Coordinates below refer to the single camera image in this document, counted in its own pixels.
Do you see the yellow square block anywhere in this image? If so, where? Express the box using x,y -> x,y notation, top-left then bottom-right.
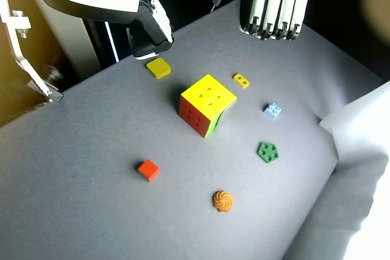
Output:
146,57 -> 172,80

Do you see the grey table cloth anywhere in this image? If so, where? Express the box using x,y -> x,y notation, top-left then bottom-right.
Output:
0,0 -> 385,260

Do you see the green pentagon block with holes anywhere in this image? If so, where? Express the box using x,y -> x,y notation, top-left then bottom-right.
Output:
257,141 -> 281,163

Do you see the white robot body column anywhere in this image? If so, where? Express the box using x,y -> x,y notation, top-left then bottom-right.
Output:
33,1 -> 120,83

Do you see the white sheet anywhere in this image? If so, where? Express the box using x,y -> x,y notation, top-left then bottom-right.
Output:
283,80 -> 390,260

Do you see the yellow two-hole block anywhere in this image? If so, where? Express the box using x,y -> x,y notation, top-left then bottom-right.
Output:
233,72 -> 250,90

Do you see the orange square block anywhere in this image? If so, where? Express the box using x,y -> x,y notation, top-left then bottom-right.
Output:
136,158 -> 161,183

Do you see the multicoloured puzzle cube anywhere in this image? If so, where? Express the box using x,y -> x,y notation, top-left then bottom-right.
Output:
178,73 -> 238,139

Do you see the orange swirl cookie toy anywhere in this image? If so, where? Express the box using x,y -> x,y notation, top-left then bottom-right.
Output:
211,190 -> 235,213

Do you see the light blue toy brick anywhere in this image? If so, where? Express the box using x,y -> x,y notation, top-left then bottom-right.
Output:
263,102 -> 283,121

